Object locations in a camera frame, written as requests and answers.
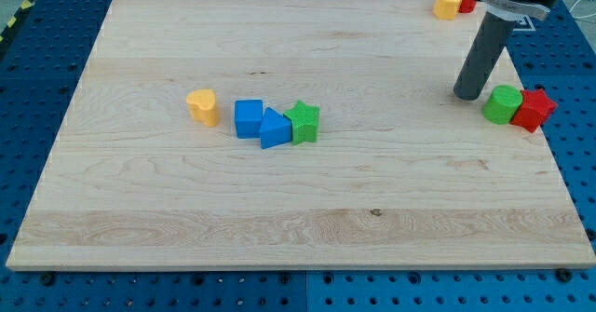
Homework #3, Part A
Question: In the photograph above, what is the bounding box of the red star block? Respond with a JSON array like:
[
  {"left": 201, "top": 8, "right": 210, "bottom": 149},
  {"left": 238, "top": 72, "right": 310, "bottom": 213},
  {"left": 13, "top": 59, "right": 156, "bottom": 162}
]
[{"left": 509, "top": 89, "right": 558, "bottom": 133}]

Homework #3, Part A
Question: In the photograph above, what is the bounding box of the blue triangle block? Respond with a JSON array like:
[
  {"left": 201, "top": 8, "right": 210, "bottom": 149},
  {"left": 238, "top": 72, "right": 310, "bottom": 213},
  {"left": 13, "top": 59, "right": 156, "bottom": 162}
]
[{"left": 259, "top": 107, "right": 292, "bottom": 149}]

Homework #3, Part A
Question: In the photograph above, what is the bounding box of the green star block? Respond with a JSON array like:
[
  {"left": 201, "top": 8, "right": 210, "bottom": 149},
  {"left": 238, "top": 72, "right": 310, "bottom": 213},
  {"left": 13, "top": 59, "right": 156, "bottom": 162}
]
[{"left": 283, "top": 100, "right": 319, "bottom": 145}]

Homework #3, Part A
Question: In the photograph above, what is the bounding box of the yellow heart block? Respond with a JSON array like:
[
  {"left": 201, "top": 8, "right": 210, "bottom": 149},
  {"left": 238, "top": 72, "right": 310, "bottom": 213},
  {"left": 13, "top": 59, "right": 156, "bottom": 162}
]
[{"left": 185, "top": 88, "right": 220, "bottom": 128}]

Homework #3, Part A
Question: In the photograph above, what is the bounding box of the blue cube block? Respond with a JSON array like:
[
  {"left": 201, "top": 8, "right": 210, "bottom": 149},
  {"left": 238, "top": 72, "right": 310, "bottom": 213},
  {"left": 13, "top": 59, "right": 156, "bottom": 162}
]
[{"left": 234, "top": 100, "right": 263, "bottom": 139}]

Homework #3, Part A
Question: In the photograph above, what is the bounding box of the yellow hexagon block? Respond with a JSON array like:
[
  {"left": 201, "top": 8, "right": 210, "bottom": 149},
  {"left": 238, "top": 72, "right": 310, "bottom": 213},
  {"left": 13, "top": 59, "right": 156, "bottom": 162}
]
[{"left": 432, "top": 0, "right": 463, "bottom": 20}]

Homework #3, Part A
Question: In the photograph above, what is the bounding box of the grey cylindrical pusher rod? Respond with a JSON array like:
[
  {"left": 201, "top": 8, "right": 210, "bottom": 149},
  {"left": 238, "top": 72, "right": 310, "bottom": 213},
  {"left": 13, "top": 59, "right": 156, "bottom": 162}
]
[{"left": 454, "top": 12, "right": 515, "bottom": 101}]

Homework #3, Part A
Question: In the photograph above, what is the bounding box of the wooden board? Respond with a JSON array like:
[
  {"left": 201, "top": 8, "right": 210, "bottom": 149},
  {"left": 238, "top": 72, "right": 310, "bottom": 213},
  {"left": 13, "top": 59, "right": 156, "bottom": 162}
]
[{"left": 7, "top": 0, "right": 595, "bottom": 271}]

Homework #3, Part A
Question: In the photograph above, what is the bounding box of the white cable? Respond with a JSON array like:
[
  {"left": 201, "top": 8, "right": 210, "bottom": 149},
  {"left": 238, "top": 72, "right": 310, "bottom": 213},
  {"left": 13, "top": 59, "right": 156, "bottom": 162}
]
[{"left": 567, "top": 0, "right": 596, "bottom": 24}]

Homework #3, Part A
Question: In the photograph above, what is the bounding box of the green cylinder block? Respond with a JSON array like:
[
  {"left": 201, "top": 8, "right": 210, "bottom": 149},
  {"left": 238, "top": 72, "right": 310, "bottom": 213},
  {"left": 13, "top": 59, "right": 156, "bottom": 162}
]
[{"left": 482, "top": 85, "right": 522, "bottom": 125}]

